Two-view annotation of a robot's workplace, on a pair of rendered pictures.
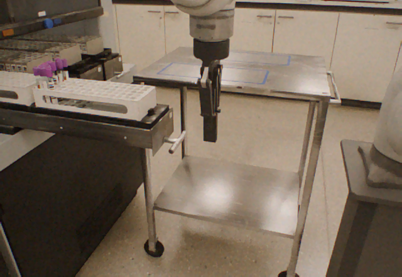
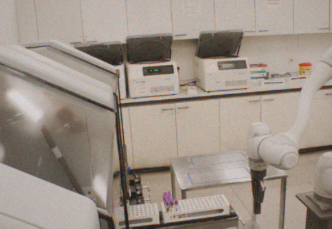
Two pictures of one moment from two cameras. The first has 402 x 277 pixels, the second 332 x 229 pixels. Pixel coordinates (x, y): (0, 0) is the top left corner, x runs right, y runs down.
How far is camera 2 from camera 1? 1.11 m
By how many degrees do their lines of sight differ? 26
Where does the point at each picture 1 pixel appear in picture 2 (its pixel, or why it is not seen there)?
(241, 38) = (151, 128)
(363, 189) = (322, 214)
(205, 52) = (260, 175)
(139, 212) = not seen: outside the picture
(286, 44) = (186, 126)
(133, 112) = (226, 210)
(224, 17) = not seen: hidden behind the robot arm
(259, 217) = not seen: outside the picture
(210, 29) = (263, 166)
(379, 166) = (322, 202)
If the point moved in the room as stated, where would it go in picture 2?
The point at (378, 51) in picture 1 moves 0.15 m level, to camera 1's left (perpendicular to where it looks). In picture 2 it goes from (248, 120) to (238, 122)
